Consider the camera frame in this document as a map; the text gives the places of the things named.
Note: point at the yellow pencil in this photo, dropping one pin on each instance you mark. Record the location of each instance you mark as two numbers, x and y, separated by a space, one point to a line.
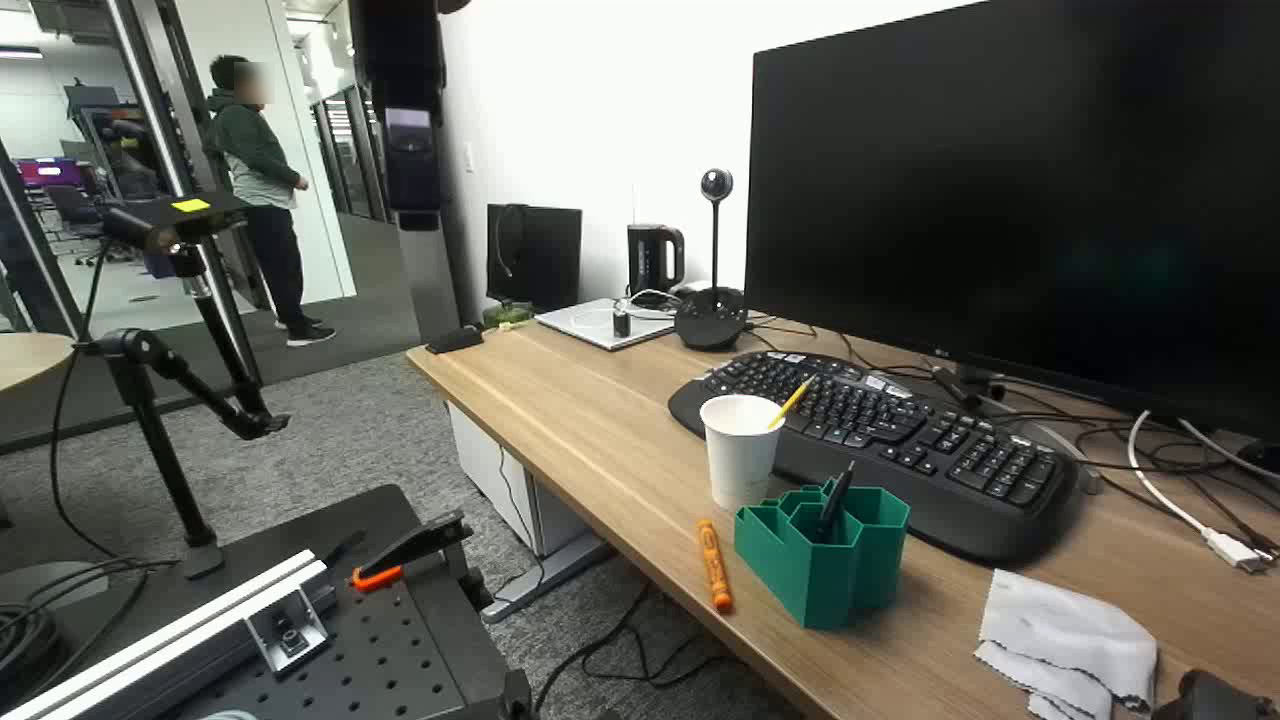
792 401

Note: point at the white paper cup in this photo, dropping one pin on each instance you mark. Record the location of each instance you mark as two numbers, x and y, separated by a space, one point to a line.
740 463

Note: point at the white flat pad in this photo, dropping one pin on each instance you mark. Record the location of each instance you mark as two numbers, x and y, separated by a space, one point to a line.
587 325

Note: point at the black webcam on stand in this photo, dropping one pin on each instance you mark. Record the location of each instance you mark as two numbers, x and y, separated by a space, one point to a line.
711 320

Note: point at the black electric kettle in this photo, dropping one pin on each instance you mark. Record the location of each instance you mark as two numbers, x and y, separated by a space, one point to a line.
653 261

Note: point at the small black monitor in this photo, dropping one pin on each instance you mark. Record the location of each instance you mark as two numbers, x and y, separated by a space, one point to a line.
532 255

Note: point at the white drawer cabinet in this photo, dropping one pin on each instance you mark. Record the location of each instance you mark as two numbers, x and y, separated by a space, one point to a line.
501 481

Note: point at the orange marker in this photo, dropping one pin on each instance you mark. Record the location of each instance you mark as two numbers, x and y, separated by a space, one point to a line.
717 569

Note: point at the black pen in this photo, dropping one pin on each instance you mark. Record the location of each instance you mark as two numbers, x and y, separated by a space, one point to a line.
838 490

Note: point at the green honeycomb desk organizer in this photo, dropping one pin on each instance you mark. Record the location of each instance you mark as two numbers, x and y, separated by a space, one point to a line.
801 564

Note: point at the black orange clamp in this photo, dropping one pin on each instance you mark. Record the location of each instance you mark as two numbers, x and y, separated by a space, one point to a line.
401 552

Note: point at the black ergonomic keyboard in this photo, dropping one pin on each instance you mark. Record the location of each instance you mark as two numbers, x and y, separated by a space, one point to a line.
963 467

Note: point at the black perforated breadboard table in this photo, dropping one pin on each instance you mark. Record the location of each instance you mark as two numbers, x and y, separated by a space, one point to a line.
401 652

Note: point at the large black monitor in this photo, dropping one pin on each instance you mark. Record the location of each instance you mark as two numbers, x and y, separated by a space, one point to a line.
1012 185

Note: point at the person in green jacket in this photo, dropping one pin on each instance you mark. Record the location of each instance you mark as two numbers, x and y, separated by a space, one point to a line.
247 145

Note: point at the black tripod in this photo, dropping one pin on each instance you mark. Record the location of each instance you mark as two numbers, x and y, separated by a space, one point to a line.
155 426

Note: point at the crumpled white paper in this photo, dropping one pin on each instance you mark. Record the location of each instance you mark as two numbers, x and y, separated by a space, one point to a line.
1065 640

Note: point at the round wooden table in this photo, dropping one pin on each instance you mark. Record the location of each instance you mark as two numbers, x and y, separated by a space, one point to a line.
25 357

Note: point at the metal angle bracket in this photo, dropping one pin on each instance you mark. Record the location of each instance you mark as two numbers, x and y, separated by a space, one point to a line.
285 628

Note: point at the black camera with yellow mark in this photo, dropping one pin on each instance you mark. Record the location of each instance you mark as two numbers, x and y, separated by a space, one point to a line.
183 221

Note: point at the aluminium profile rail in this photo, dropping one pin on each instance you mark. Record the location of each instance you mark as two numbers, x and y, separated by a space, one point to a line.
174 635

